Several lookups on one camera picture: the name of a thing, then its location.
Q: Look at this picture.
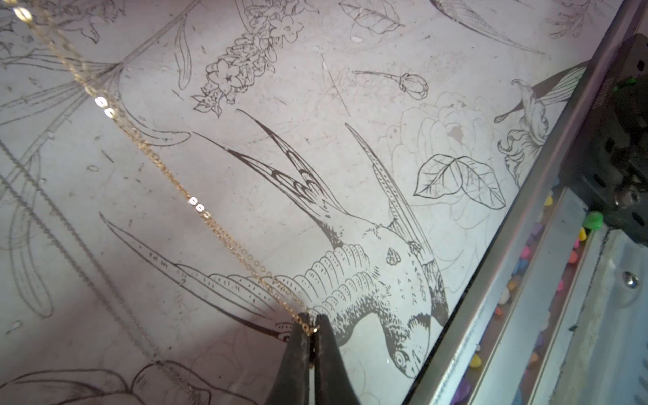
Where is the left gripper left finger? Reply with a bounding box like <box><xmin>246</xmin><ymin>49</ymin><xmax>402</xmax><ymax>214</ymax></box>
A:
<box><xmin>265</xmin><ymin>314</ymin><xmax>312</xmax><ymax>405</ymax></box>

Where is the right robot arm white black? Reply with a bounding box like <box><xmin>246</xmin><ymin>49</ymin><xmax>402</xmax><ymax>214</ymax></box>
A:
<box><xmin>560</xmin><ymin>34</ymin><xmax>647</xmax><ymax>244</ymax></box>

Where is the gold disc chain necklace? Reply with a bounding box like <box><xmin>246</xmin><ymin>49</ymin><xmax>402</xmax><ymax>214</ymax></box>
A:
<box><xmin>0</xmin><ymin>0</ymin><xmax>320</xmax><ymax>336</ymax></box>

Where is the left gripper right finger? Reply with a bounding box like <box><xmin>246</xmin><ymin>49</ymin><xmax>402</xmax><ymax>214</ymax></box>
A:
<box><xmin>312</xmin><ymin>315</ymin><xmax>359</xmax><ymax>405</ymax></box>

